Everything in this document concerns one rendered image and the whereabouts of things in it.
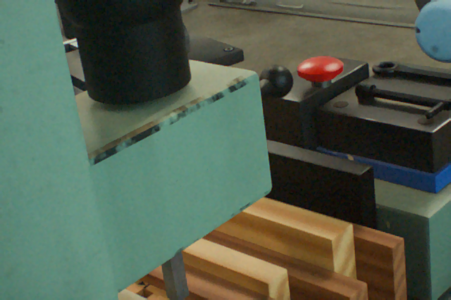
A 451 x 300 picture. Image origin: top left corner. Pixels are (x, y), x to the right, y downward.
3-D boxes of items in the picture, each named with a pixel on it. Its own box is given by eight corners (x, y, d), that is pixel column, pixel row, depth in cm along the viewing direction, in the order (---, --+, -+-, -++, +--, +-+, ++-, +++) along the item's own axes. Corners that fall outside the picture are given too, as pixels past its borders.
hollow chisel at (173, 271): (189, 295, 48) (175, 215, 45) (178, 303, 47) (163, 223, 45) (178, 290, 48) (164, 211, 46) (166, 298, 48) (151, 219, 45)
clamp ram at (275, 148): (433, 251, 56) (429, 125, 53) (369, 309, 52) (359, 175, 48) (321, 217, 62) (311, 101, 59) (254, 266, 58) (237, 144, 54)
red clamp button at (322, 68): (352, 71, 57) (351, 56, 57) (325, 86, 55) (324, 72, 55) (316, 65, 59) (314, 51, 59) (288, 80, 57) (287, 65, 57)
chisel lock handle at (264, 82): (301, 94, 51) (298, 61, 50) (227, 136, 46) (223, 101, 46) (275, 89, 52) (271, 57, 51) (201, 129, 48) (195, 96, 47)
